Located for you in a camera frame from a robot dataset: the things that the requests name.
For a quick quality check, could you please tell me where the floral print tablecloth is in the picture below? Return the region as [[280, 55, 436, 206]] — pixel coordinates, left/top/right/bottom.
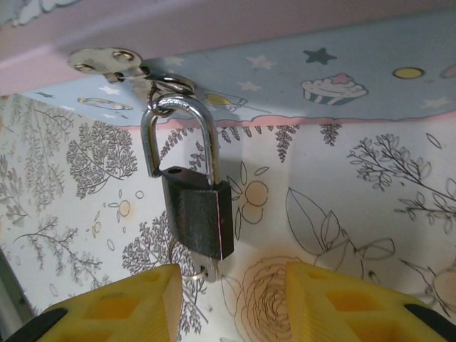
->
[[0, 92, 456, 342]]

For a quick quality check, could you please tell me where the small dark metal padlock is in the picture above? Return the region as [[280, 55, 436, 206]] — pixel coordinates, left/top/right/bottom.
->
[[140, 95, 236, 263]]

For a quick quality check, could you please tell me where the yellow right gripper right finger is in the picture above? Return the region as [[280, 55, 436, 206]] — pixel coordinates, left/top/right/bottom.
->
[[286, 261, 456, 342]]

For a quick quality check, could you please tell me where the small silver key ring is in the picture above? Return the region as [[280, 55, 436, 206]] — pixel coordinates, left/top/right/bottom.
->
[[170, 239, 209, 282]]

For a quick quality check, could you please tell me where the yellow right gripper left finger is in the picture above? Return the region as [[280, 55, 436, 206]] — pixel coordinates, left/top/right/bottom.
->
[[6, 263, 184, 342]]

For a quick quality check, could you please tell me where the blue illustrated card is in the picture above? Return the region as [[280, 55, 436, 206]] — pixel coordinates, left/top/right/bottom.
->
[[0, 0, 456, 130]]

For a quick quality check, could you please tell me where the silver box hasp latch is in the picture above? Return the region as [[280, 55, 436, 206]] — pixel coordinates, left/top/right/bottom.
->
[[68, 48, 197, 104]]

